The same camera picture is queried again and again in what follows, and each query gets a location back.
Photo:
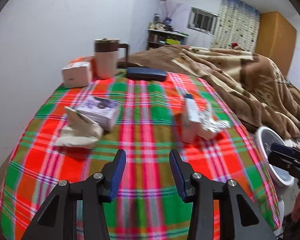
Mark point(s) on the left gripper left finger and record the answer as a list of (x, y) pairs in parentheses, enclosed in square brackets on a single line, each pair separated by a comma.
[(116, 169)]

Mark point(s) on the dark cluttered shelf unit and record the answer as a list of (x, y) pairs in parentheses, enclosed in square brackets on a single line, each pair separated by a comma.
[(162, 33)]

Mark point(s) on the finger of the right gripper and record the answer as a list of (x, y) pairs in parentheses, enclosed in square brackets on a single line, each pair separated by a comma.
[(289, 151), (283, 162)]

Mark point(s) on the white orange small box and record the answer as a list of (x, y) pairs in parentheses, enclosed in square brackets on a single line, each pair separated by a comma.
[(78, 73)]

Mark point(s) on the white round trash bin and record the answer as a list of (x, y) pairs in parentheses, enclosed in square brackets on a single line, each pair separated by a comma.
[(266, 141)]

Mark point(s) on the patterned window curtain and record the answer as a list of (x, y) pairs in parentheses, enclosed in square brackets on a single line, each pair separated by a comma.
[(237, 23)]

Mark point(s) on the dark blue glasses case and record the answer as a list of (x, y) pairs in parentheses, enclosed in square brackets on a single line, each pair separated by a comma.
[(145, 74)]

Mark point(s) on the purple dried flower bunch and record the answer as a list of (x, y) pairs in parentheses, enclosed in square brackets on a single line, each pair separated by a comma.
[(168, 9)]

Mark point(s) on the orange wooden wardrobe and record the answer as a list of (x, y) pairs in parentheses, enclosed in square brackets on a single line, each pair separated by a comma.
[(276, 40)]

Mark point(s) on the brown fleece blanket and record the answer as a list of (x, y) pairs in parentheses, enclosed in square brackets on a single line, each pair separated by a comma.
[(250, 84)]

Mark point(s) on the barred window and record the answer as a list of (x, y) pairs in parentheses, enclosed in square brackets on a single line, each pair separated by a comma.
[(202, 21)]

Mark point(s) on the colourful plaid bed cloth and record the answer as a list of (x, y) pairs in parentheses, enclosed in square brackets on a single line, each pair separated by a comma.
[(148, 127)]

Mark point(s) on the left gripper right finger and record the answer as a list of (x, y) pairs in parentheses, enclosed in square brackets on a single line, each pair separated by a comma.
[(182, 172)]

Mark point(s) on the crumpled beige paper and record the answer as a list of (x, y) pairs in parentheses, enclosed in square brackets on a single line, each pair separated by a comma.
[(79, 132)]

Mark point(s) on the beige mug with brown lid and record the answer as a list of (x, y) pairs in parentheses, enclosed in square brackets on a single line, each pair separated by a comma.
[(106, 53)]

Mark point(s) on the small purple printed box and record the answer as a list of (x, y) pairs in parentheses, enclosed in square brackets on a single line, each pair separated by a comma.
[(100, 110)]

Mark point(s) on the patterned white paper bag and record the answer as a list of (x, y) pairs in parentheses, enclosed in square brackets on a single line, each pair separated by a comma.
[(209, 127)]

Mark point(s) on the tall white blue carton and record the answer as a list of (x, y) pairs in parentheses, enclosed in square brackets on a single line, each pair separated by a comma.
[(190, 121)]

